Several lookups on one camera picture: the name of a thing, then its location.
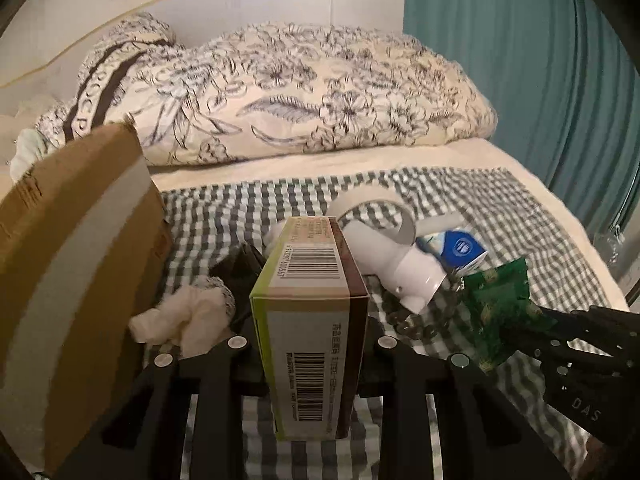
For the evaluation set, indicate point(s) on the teal curtain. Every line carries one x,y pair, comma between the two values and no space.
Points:
565,90

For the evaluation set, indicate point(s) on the white cylindrical bottle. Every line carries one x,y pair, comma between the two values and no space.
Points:
409,274

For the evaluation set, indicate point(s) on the cream cloth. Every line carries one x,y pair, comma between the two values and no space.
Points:
195,317

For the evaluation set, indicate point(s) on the floral patterned duvet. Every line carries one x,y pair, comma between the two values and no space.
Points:
268,90

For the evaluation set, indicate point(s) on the blue white tissue pack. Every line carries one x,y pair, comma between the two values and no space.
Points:
458,251

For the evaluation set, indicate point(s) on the green white medicine box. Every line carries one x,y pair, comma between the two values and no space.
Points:
310,310

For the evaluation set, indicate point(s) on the white tape roll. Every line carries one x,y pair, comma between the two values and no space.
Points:
379,206

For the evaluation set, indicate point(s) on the black small object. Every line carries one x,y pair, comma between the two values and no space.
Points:
239,272

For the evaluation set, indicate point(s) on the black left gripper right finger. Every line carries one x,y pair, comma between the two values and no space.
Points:
444,419

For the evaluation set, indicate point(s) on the green snack packet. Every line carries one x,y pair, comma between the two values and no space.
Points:
500,308

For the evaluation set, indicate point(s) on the cream bed mattress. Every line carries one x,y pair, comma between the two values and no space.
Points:
473,153

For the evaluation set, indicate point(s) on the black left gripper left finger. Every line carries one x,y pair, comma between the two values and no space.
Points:
143,437

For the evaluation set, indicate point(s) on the green white checkered cloth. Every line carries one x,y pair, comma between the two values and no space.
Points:
208,221

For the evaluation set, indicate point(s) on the brown cardboard box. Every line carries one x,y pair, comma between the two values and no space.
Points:
84,241

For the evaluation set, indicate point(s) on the light green towel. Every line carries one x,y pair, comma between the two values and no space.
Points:
30,146

